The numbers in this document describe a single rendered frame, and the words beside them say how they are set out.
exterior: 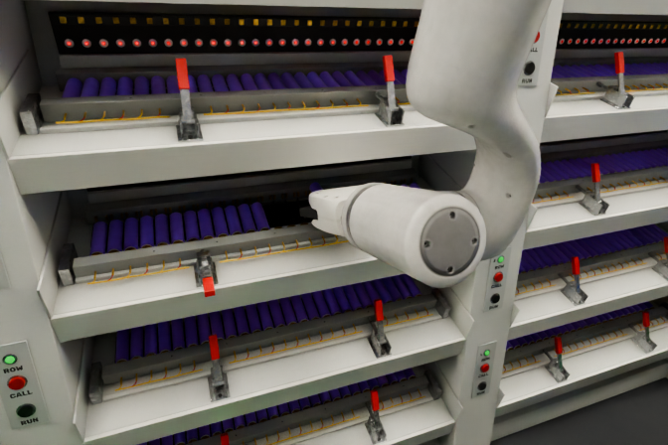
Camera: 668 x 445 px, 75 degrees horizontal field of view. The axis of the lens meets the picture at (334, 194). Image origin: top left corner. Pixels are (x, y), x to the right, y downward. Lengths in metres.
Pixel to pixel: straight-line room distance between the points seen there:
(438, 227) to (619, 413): 1.03
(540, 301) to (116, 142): 0.80
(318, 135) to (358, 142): 0.06
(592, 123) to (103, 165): 0.72
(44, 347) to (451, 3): 0.57
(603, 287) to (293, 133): 0.77
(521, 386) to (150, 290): 0.77
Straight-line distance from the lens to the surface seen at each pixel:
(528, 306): 0.95
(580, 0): 0.78
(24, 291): 0.61
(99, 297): 0.62
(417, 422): 0.95
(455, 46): 0.34
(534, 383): 1.09
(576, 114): 0.80
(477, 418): 1.00
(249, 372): 0.74
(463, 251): 0.40
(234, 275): 0.61
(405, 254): 0.37
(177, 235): 0.65
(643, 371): 1.42
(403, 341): 0.80
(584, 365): 1.18
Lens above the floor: 0.85
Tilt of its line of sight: 20 degrees down
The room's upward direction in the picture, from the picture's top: straight up
